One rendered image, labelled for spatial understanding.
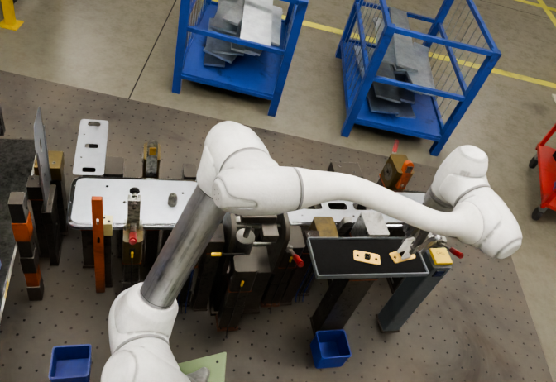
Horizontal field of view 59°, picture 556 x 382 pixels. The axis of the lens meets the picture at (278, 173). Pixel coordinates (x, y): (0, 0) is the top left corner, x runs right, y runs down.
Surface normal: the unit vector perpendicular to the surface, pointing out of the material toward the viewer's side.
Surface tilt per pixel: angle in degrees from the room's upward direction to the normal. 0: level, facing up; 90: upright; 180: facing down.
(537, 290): 0
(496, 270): 0
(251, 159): 9
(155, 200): 0
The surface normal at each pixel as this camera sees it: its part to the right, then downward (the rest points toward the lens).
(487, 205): 0.09, -0.69
